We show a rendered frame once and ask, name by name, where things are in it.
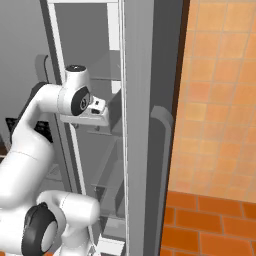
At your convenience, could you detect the grey short fridge door handle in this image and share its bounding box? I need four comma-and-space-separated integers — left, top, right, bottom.
34, 54, 52, 85

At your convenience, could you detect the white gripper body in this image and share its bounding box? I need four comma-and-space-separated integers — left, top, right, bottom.
59, 106, 111, 127

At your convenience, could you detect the grey closed fridge door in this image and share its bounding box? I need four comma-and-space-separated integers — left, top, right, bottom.
0, 0, 73, 194

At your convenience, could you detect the grey long fridge door handle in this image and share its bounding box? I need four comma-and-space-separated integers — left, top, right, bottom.
148, 105, 175, 256

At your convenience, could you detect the black rectangular panel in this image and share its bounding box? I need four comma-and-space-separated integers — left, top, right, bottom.
4, 117, 54, 143

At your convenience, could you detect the grey open fridge door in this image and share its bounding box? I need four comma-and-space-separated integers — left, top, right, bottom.
117, 0, 185, 256

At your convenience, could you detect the grey fridge door shelf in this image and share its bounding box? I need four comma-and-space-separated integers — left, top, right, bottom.
89, 49, 122, 83
90, 159, 127, 221
87, 89, 125, 137

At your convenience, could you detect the grey fridge cabinet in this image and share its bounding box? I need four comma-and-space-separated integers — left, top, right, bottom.
39, 0, 128, 256

